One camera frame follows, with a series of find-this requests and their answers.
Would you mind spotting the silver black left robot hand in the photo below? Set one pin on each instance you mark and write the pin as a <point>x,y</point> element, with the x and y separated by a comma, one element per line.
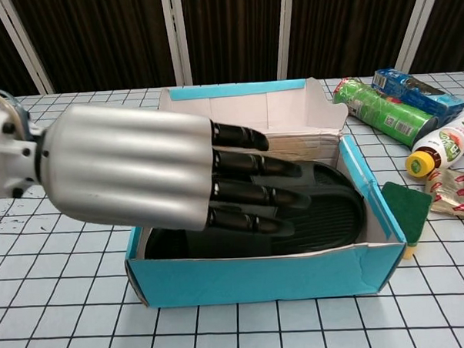
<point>131,167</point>

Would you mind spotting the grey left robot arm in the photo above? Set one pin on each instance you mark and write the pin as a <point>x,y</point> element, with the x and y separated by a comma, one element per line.
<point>4,153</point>

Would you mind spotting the light blue cardboard shoe box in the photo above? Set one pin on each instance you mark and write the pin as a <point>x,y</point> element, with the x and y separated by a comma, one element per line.
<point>244,277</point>

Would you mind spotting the white checkered tablecloth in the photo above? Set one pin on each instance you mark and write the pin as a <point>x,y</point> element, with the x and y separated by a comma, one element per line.
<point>68,304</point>

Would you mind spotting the dark brown pleated curtain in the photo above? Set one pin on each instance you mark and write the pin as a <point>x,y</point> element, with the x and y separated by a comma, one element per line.
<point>229,27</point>

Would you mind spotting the green chips can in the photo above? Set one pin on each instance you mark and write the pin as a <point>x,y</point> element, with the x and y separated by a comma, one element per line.
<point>383,113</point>

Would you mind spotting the green yellow sponge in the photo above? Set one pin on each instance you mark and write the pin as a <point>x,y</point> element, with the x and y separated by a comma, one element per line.
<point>405,209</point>

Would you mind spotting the blue cookie package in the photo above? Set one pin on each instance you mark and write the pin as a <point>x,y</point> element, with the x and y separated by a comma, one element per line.
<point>425,96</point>

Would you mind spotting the white bottle yellow cap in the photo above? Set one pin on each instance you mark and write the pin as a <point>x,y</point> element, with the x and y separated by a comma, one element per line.
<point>450,141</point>

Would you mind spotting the gold red foil snack bag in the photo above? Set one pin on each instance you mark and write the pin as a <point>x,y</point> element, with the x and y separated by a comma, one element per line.
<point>456,195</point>

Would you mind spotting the white metal screen post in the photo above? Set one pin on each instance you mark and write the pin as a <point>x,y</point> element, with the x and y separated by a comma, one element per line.
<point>418,27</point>
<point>176,37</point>
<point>22,48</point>
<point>285,33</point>

